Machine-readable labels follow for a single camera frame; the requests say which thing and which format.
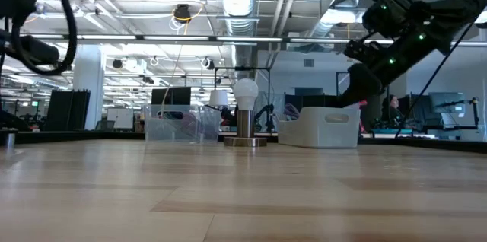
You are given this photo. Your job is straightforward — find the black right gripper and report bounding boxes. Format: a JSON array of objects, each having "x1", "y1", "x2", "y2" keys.
[{"x1": 337, "y1": 62, "x2": 384, "y2": 108}]

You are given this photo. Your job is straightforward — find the purple cable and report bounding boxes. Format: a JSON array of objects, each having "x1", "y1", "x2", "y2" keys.
[{"x1": 283, "y1": 103, "x2": 301, "y2": 120}]

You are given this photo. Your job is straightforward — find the pink figure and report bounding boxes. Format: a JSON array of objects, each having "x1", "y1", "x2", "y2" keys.
[{"x1": 355, "y1": 99, "x2": 369, "y2": 135}]

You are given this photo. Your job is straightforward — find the person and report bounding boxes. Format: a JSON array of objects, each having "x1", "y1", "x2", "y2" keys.
[{"x1": 381, "y1": 94, "x2": 405, "y2": 131}]

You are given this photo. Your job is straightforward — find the white plastic bin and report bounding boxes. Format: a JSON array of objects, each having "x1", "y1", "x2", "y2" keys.
[{"x1": 276, "y1": 106, "x2": 361, "y2": 149}]

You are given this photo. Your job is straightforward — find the grey monitor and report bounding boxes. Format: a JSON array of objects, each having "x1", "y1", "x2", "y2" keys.
[{"x1": 428, "y1": 91, "x2": 466, "y2": 114}]

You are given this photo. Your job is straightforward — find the white bulb brass lamp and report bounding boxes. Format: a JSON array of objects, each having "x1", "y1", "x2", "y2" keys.
[{"x1": 223, "y1": 78, "x2": 268, "y2": 148}]

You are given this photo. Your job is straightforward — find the white lampshade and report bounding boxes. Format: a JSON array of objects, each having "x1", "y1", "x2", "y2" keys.
[{"x1": 208, "y1": 89, "x2": 230, "y2": 107}]

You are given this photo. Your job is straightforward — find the black monitor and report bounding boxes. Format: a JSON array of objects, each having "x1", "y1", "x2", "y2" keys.
[{"x1": 151, "y1": 86, "x2": 193, "y2": 107}]

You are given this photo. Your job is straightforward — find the clear plastic bin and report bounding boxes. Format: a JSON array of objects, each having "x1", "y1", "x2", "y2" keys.
[{"x1": 143, "y1": 103, "x2": 222, "y2": 145}]

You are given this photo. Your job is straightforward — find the white column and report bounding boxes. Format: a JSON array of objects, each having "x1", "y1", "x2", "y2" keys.
[{"x1": 73, "y1": 43, "x2": 107, "y2": 132}]

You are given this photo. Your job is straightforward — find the black partition panel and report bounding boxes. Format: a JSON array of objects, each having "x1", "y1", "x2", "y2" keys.
[{"x1": 43, "y1": 89, "x2": 91, "y2": 132}]

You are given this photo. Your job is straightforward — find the small metal cylinder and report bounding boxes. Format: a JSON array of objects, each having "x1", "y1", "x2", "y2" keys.
[{"x1": 2, "y1": 129, "x2": 17, "y2": 148}]

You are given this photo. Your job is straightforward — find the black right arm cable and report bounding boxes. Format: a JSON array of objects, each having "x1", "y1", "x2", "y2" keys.
[{"x1": 393, "y1": 13, "x2": 481, "y2": 139}]

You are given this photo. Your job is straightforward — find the black camera stand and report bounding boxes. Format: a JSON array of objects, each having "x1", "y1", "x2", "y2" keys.
[{"x1": 435, "y1": 96, "x2": 481, "y2": 131}]

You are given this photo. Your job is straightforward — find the black ceiling camera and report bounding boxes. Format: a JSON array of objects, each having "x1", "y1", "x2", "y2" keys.
[{"x1": 173, "y1": 3, "x2": 193, "y2": 24}]

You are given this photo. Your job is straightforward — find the black aluminium table frame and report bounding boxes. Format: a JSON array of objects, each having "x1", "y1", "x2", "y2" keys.
[{"x1": 0, "y1": 129, "x2": 487, "y2": 154}]

